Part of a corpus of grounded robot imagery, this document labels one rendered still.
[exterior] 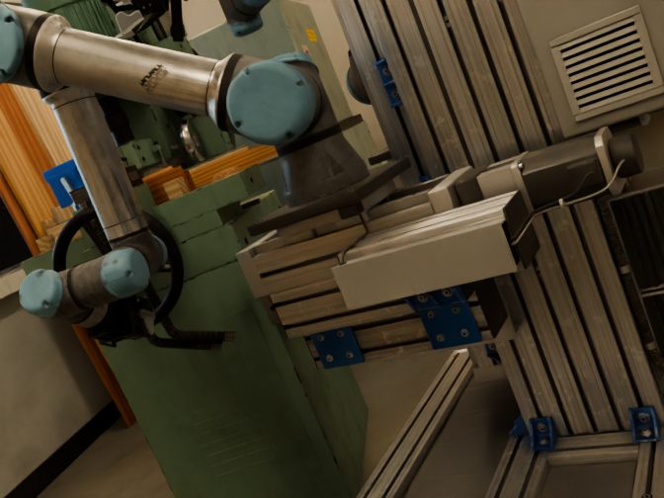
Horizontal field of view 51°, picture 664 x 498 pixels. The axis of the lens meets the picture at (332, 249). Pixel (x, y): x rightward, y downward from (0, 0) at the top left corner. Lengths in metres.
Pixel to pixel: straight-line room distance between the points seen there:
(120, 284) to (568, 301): 0.75
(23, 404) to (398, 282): 2.43
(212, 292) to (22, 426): 1.66
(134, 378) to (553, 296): 1.05
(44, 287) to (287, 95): 0.50
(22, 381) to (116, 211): 2.05
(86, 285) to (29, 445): 2.08
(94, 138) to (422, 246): 0.61
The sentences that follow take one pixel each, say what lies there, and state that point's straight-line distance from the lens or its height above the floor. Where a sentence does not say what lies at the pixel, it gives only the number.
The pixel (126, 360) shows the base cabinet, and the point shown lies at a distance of 1.81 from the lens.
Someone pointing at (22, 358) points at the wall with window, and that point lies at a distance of 3.27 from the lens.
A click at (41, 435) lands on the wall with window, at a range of 3.26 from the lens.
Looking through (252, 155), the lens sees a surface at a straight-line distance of 1.76.
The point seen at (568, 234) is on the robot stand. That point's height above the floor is 0.60.
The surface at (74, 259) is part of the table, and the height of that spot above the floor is 0.86.
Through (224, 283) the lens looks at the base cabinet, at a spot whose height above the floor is 0.67.
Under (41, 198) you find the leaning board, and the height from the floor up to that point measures 1.11.
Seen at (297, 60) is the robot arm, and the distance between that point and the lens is 1.14.
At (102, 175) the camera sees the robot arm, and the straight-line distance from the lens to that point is 1.26.
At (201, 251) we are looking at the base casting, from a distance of 1.66.
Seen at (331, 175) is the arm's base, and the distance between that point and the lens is 1.13.
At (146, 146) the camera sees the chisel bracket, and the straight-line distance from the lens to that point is 1.87.
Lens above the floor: 0.92
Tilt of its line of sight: 10 degrees down
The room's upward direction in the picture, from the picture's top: 23 degrees counter-clockwise
